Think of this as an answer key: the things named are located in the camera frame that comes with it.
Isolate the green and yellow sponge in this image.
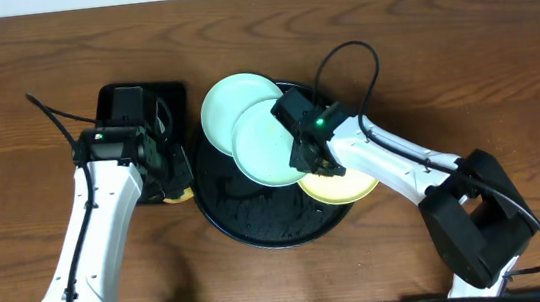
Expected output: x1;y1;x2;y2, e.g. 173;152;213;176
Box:
163;187;194;205

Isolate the yellow plate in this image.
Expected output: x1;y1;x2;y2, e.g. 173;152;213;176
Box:
298;169;379;205

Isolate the light blue plate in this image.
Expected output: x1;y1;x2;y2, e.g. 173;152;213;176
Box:
200;73;282;156
232;99;306;188

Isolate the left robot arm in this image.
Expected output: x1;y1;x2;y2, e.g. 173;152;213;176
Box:
41;81;194;302

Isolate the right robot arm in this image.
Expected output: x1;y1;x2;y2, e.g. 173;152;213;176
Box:
271;88;538;298

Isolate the black rectangular tray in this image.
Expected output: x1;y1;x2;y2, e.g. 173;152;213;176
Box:
95;81;187;204

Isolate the black round tray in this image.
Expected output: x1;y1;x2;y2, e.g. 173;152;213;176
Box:
191;130;351;249

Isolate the left black cable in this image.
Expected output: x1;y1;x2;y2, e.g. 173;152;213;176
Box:
25;84;131;302

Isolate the black cable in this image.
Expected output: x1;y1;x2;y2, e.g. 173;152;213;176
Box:
307;21;540;296
25;84;131;302

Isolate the right black cable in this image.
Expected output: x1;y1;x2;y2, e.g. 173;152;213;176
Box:
307;21;540;296

